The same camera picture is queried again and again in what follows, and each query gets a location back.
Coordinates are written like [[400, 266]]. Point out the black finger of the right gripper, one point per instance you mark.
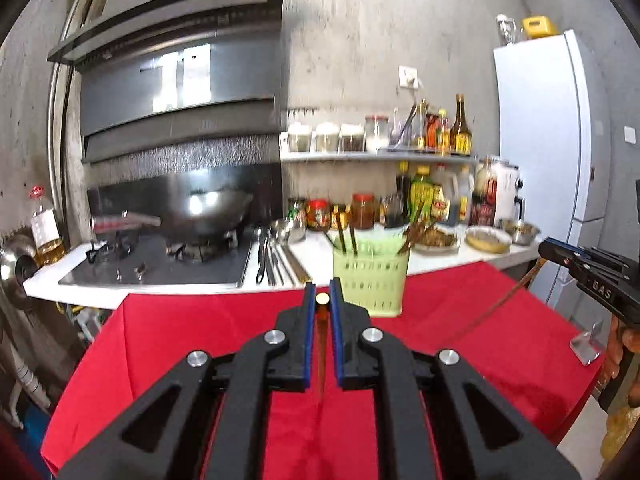
[[574, 259]]

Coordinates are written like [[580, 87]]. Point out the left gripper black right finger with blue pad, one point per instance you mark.
[[435, 416]]

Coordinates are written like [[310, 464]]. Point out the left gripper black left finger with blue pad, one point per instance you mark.
[[206, 418]]

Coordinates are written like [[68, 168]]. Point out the steel utensils on counter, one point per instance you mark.
[[277, 263]]

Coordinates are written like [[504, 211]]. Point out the steel bowl right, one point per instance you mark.
[[521, 232]]

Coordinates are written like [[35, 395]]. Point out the red table cloth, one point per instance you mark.
[[515, 341]]

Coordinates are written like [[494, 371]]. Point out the yellow dish with food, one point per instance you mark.
[[488, 239]]

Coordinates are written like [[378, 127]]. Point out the plate with food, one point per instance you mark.
[[438, 242]]

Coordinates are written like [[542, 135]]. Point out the white refrigerator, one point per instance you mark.
[[555, 125]]

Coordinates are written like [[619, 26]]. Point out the brown bottle on shelf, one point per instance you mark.
[[460, 133]]

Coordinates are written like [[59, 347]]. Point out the green yellow sauce bottle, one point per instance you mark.
[[421, 194]]

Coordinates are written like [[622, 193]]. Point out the black gas stove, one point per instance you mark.
[[130, 259]]

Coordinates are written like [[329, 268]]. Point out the dark soy sauce bottle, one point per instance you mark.
[[403, 183]]

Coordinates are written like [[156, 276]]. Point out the green plastic utensil holder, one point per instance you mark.
[[374, 277]]

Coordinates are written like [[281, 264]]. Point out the small steel bowl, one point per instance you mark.
[[288, 231]]

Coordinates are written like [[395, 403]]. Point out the black wok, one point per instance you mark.
[[200, 215]]

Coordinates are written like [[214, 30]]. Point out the amber jar red lid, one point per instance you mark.
[[363, 211]]

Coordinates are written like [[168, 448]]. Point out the cooking oil bottle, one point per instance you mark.
[[48, 241]]

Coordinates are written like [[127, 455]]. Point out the red lid sauce jar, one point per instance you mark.
[[318, 214]]

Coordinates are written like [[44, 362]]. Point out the green lid jar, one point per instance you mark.
[[297, 209]]

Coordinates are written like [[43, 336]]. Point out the yellow box on fridge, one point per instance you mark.
[[540, 26]]

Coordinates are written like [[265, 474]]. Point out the steel pot left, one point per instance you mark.
[[18, 264]]

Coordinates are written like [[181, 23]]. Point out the steel range hood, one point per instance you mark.
[[166, 72]]

